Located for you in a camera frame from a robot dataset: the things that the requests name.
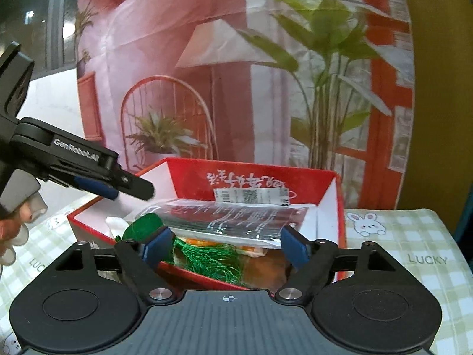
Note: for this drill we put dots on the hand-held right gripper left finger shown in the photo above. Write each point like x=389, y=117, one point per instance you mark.
x=159, y=247

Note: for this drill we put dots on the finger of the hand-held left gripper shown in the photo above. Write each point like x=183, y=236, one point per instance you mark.
x=136, y=186
x=96, y=188

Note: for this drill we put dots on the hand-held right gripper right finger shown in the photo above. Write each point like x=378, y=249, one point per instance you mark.
x=293, y=249

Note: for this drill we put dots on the white soft bag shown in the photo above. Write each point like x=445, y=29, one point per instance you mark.
x=116, y=227

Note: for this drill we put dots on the red strawberry print cardboard box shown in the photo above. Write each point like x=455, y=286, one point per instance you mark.
x=184, y=177

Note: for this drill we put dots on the clear packet with black contents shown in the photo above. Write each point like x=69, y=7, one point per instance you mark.
x=229, y=222

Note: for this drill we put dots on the person's left hand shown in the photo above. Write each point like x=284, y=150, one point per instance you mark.
x=11, y=231

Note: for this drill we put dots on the brown plush toy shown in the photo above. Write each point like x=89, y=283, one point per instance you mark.
x=269, y=270

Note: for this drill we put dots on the orange carrot plush toy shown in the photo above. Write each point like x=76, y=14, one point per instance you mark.
x=207, y=243

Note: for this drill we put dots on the green tassel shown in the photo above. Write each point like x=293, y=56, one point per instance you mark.
x=207, y=262

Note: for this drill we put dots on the green checkered tablecloth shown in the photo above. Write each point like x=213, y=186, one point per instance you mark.
x=406, y=236

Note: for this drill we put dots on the dark glass window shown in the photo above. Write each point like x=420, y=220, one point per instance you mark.
x=44, y=14

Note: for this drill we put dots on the wall poster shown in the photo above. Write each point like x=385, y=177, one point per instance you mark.
x=166, y=37

